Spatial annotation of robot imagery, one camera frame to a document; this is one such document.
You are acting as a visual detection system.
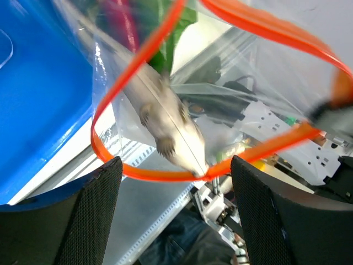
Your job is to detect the toy napa cabbage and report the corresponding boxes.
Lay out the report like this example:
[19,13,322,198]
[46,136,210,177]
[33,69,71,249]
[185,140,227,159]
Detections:
[130,0,198,73]

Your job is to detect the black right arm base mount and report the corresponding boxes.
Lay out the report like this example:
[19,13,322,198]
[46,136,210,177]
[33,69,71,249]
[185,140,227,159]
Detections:
[176,55,260,128]

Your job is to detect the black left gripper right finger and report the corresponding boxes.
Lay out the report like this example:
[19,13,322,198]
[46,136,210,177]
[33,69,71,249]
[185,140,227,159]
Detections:
[231,156,352,264]

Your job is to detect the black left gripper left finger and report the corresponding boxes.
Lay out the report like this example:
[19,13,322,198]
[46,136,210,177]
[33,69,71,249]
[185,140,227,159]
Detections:
[1,157,123,264]

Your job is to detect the blue plastic bin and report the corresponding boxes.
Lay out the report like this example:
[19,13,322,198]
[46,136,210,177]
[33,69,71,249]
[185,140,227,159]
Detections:
[1,1,92,204]

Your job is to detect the aluminium frame rail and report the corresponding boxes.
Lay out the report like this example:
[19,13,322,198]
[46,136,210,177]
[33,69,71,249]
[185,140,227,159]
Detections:
[8,24,260,265]

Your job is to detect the grey toy fish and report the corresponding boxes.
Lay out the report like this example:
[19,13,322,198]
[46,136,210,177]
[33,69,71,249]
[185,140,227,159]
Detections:
[123,64,209,178]

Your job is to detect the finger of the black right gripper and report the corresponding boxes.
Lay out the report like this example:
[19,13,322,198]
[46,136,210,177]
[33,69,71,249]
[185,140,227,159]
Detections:
[307,102,352,135]

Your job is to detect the clear zip bag orange zipper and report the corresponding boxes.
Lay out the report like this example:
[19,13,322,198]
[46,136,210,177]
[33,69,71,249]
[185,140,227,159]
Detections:
[56,1,352,182]

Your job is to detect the red toy chili pepper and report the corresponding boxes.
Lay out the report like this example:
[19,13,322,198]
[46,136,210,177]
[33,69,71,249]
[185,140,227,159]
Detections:
[100,0,140,53]

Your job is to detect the slotted grey cable duct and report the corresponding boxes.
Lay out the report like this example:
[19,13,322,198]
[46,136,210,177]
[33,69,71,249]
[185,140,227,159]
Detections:
[104,137,199,265]

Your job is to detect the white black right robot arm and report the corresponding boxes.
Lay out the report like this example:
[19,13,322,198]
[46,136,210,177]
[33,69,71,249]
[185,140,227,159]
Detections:
[235,102,352,203]

